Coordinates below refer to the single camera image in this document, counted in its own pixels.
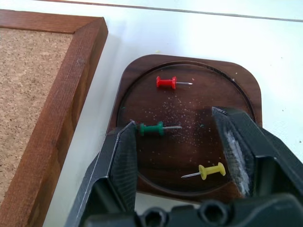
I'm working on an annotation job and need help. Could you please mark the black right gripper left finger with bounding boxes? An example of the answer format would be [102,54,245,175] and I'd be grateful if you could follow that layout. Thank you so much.
[65,121,138,227]

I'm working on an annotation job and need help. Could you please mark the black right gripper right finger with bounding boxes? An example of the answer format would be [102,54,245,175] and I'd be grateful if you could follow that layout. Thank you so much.
[211,106,303,207]

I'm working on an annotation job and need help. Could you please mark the dark wooden tray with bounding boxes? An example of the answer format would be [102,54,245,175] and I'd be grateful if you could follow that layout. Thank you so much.
[106,54,263,203]

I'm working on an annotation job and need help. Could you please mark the yellow pushpin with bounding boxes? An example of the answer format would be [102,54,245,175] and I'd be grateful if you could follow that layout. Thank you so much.
[181,162,226,181]

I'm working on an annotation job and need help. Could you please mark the green pushpin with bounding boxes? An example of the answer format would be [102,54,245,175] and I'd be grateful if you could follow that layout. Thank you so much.
[135,121,183,137]

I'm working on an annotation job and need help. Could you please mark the red pushpin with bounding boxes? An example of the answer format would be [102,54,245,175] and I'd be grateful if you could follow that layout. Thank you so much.
[156,76,193,90]

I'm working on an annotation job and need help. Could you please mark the wood-framed cork board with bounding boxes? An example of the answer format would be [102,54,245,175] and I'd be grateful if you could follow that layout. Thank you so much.
[0,9,109,227]

